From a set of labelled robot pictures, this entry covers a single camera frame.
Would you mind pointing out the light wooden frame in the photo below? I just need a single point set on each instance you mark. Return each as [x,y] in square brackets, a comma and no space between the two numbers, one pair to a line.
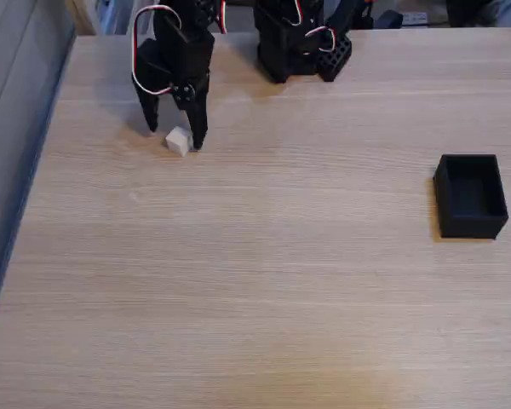
[82,16]

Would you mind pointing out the dark blue object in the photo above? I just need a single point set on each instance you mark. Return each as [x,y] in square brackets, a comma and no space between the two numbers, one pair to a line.
[388,19]

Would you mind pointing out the white block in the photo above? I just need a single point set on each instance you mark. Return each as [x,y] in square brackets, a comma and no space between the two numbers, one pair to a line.
[176,140]

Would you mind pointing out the black open box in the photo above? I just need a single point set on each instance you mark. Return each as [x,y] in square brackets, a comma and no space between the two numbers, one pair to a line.
[470,200]

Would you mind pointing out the stack of pale boards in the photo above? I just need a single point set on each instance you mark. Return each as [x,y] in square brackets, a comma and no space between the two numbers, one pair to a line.
[119,16]

